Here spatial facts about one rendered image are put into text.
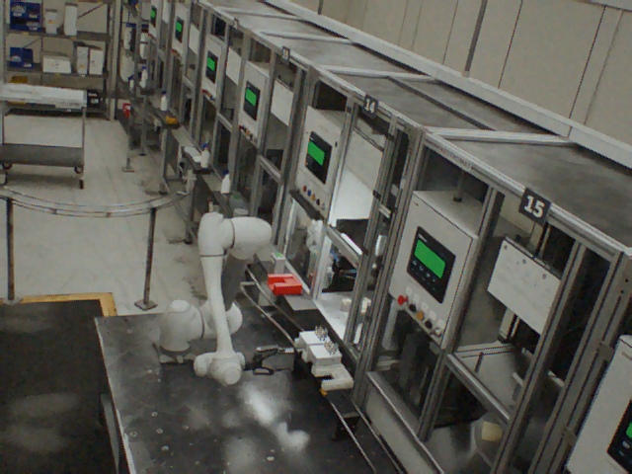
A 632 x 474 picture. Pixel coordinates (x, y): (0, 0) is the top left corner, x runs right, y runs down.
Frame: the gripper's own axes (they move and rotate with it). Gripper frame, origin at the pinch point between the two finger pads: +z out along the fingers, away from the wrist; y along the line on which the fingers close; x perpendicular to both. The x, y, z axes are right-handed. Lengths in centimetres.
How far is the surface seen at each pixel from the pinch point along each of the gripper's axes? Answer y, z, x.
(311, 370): -5.8, 12.9, -2.7
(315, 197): 53, 31, 63
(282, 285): 6, 17, 55
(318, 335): 4.3, 19.9, 10.6
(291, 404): -22.5, 5.3, -4.7
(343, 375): -3.8, 24.8, -11.0
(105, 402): -66, -68, 63
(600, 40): 139, 386, 257
